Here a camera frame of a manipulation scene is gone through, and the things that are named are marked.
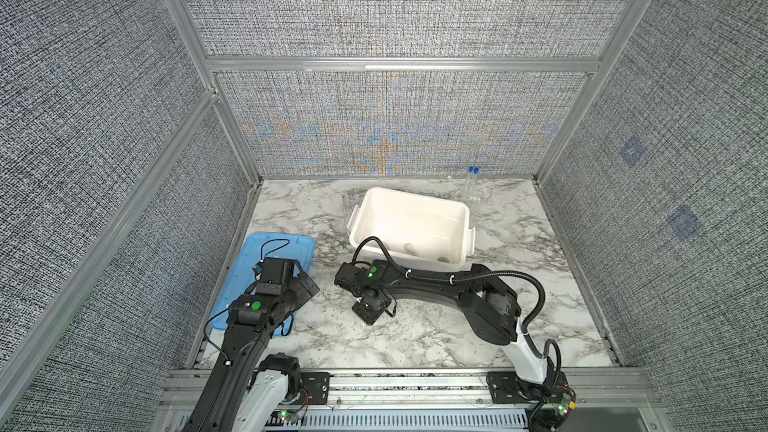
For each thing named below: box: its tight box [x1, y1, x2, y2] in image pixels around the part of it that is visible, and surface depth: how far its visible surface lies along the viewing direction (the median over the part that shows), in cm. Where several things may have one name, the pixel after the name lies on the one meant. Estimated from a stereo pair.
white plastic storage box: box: [346, 186, 476, 271], surface depth 94 cm
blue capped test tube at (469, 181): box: [464, 166, 475, 199], surface depth 108 cm
